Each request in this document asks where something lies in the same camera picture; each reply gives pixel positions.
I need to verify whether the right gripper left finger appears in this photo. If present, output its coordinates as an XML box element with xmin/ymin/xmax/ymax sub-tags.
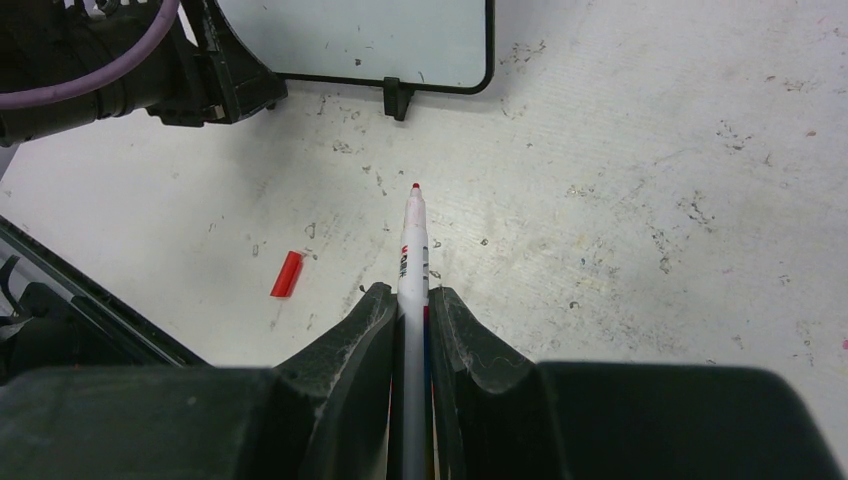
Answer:
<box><xmin>1</xmin><ymin>283</ymin><xmax>397</xmax><ymax>479</ymax></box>

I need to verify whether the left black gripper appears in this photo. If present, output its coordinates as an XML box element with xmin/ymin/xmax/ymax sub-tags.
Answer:
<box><xmin>99</xmin><ymin>0</ymin><xmax>288</xmax><ymax>127</ymax></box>

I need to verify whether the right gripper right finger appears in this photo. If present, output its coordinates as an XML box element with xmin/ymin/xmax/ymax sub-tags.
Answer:
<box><xmin>429</xmin><ymin>287</ymin><xmax>843</xmax><ymax>479</ymax></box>

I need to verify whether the red marker cap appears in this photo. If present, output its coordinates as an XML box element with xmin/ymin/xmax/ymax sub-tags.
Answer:
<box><xmin>270</xmin><ymin>251</ymin><xmax>304</xmax><ymax>298</ymax></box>

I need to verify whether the small black-framed whiteboard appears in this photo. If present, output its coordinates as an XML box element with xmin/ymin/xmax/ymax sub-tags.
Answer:
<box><xmin>219</xmin><ymin>0</ymin><xmax>495</xmax><ymax>121</ymax></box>

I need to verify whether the white marker pen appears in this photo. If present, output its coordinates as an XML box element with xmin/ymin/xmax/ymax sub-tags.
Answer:
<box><xmin>394</xmin><ymin>183</ymin><xmax>433</xmax><ymax>479</ymax></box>

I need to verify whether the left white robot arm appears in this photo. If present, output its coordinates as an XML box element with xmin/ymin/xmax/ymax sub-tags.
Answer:
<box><xmin>1</xmin><ymin>1</ymin><xmax>288</xmax><ymax>147</ymax></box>

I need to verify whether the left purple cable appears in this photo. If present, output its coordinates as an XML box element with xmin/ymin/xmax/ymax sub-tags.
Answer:
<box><xmin>0</xmin><ymin>0</ymin><xmax>181</xmax><ymax>111</ymax></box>

